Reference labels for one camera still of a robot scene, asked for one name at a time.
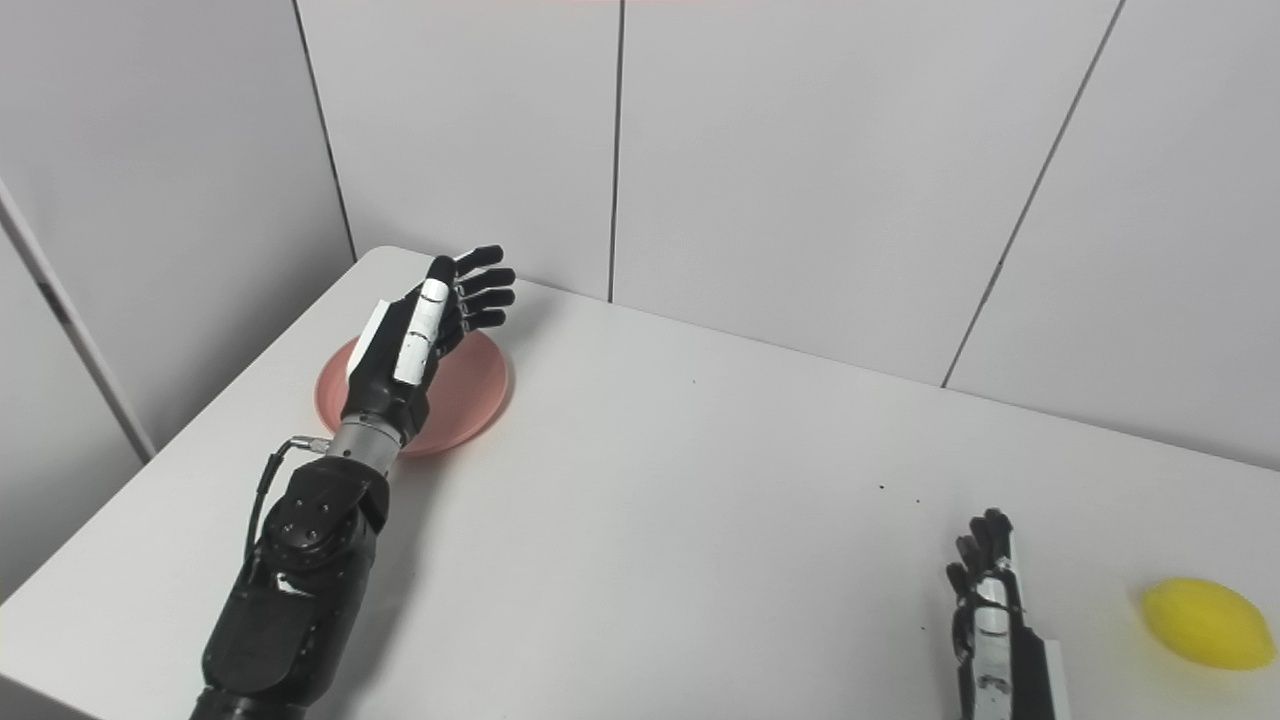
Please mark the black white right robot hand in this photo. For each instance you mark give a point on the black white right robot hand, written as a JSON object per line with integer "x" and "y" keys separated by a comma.
{"x": 1025, "y": 680}

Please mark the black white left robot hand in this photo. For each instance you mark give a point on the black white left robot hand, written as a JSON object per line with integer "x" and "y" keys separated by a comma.
{"x": 380, "y": 385}

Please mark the pink plate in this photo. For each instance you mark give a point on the pink plate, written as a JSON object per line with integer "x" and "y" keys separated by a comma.
{"x": 465, "y": 395}

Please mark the yellow lemon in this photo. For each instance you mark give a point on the yellow lemon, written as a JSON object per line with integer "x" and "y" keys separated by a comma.
{"x": 1208, "y": 624}

